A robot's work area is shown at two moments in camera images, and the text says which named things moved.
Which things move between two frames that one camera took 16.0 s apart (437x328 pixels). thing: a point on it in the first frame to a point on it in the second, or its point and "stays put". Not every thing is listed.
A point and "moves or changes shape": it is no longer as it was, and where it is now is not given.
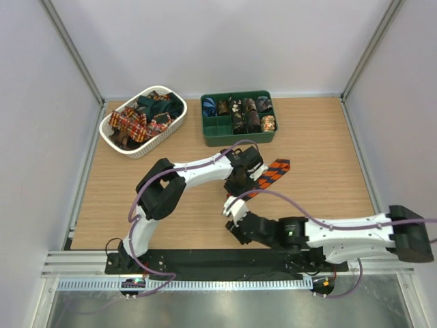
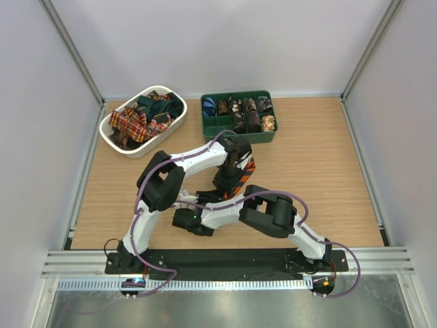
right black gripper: [235, 229] to [214, 195]
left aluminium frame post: [96, 129] stays put
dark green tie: [173, 105] stays put
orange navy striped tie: [268, 178] moves or changes shape
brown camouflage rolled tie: [223, 106] stays put
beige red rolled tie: [268, 123] stays put
